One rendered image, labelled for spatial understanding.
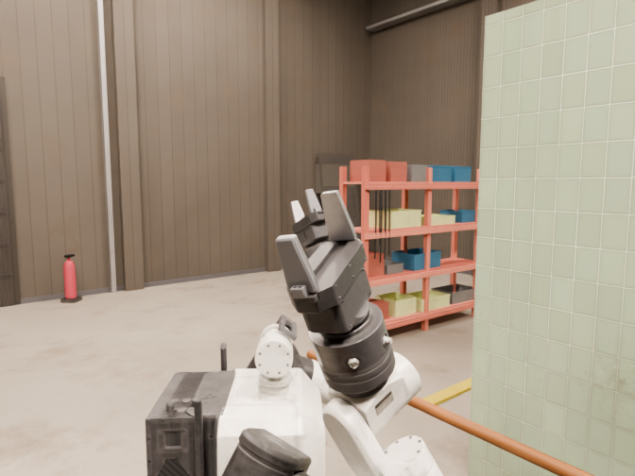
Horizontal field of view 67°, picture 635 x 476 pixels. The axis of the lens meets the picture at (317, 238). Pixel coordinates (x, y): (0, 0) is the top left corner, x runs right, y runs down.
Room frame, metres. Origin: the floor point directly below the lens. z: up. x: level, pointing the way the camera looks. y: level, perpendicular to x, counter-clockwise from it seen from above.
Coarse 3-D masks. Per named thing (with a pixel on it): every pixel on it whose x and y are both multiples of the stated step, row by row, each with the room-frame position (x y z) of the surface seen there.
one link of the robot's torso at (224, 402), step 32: (224, 352) 0.98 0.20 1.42; (192, 384) 0.88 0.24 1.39; (224, 384) 0.88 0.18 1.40; (256, 384) 0.88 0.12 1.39; (288, 384) 0.85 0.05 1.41; (160, 416) 0.75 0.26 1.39; (192, 416) 0.75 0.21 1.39; (224, 416) 0.75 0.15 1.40; (256, 416) 0.75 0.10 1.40; (288, 416) 0.75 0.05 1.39; (320, 416) 0.82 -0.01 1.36; (160, 448) 0.75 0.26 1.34; (192, 448) 0.75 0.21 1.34; (224, 448) 0.72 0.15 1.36; (320, 448) 0.76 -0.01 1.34
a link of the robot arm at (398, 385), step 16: (320, 368) 0.54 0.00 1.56; (384, 368) 0.52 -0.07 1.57; (400, 368) 0.57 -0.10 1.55; (336, 384) 0.52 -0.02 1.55; (352, 384) 0.51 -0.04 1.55; (368, 384) 0.51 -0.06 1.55; (384, 384) 0.53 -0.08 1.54; (400, 384) 0.55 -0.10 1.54; (416, 384) 0.57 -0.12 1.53; (352, 400) 0.53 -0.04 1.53; (368, 400) 0.53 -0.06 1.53; (384, 400) 0.54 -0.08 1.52; (400, 400) 0.55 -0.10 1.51; (368, 416) 0.52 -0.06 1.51; (384, 416) 0.54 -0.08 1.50
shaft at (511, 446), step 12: (420, 408) 1.21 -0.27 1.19; (432, 408) 1.18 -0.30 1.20; (444, 420) 1.15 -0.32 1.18; (456, 420) 1.12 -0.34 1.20; (468, 420) 1.11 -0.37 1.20; (468, 432) 1.09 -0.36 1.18; (480, 432) 1.07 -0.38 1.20; (492, 432) 1.05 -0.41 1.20; (492, 444) 1.04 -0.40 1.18; (504, 444) 1.02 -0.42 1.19; (516, 444) 1.00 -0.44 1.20; (528, 456) 0.97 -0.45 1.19; (540, 456) 0.96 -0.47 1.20; (552, 468) 0.93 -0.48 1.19; (564, 468) 0.92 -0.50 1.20; (576, 468) 0.91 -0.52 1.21
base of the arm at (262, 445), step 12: (252, 432) 0.65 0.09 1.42; (264, 432) 0.69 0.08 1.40; (240, 444) 0.63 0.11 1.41; (252, 444) 0.62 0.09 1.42; (264, 444) 0.62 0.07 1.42; (276, 444) 0.65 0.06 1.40; (288, 444) 0.70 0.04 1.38; (252, 456) 0.61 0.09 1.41; (264, 456) 0.60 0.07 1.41; (276, 456) 0.61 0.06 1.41; (288, 456) 0.62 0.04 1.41; (300, 456) 0.65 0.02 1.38; (276, 468) 0.61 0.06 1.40; (288, 468) 0.61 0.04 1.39; (300, 468) 0.64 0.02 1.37
